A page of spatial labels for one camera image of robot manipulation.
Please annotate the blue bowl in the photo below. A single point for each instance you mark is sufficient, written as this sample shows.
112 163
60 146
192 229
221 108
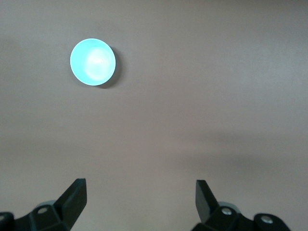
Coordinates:
92 62

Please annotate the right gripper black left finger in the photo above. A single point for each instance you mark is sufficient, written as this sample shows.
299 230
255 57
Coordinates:
72 199

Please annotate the brown table cover sheet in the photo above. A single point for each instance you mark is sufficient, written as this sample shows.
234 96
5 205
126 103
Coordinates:
192 96

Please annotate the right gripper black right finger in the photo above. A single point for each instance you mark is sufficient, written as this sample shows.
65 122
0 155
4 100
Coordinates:
204 202

